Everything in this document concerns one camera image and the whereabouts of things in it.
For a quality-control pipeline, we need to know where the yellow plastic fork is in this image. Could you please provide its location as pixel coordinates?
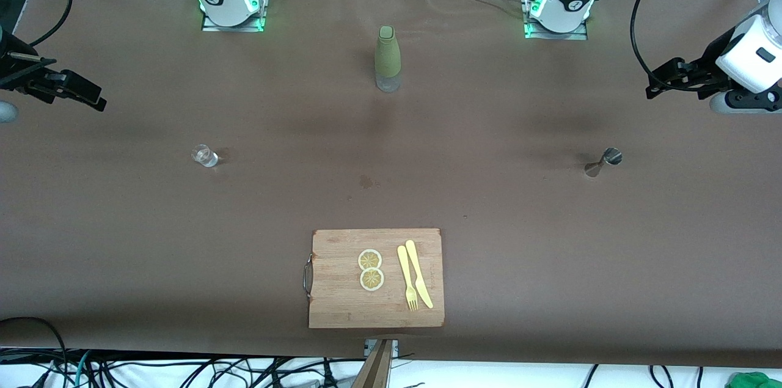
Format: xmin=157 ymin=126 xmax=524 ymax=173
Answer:
xmin=396 ymin=245 xmax=420 ymax=312

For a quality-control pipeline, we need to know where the green sleeved glass bottle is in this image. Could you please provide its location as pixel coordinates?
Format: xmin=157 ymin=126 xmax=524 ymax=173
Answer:
xmin=374 ymin=25 xmax=403 ymax=93

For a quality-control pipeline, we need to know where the teal cable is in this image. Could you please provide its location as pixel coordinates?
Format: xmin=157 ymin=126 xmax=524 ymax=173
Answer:
xmin=75 ymin=350 xmax=92 ymax=388

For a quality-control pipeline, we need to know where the green cloth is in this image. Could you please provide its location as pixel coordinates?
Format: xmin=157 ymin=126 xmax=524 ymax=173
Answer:
xmin=730 ymin=372 xmax=782 ymax=388

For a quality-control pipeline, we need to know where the metal clamp bracket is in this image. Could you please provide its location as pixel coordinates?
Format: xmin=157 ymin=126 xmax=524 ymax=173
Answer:
xmin=365 ymin=339 xmax=399 ymax=357

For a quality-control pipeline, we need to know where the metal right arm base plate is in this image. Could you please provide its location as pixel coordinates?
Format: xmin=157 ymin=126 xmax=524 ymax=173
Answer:
xmin=200 ymin=0 xmax=268 ymax=33

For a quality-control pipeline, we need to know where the brown paper table cover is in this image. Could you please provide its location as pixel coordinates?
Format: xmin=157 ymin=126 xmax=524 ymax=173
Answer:
xmin=0 ymin=0 xmax=782 ymax=370

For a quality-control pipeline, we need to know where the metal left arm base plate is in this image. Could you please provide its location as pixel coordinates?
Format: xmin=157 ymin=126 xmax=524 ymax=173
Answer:
xmin=522 ymin=0 xmax=589 ymax=40

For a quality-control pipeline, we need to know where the wooden cutting board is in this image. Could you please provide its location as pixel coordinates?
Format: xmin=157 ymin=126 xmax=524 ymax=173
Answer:
xmin=304 ymin=228 xmax=445 ymax=329

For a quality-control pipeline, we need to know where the black looped floor cable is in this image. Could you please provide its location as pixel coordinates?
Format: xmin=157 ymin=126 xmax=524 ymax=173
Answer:
xmin=0 ymin=317 xmax=68 ymax=388

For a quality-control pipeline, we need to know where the yellow plastic knife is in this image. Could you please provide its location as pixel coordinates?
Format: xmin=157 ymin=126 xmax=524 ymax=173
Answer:
xmin=404 ymin=240 xmax=434 ymax=309

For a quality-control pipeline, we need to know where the steel double jigger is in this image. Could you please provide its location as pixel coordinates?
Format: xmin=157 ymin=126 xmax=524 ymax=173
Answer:
xmin=583 ymin=147 xmax=623 ymax=178

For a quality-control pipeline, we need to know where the small clear glass cup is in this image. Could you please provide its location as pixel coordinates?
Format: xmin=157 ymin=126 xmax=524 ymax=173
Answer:
xmin=191 ymin=144 xmax=219 ymax=168

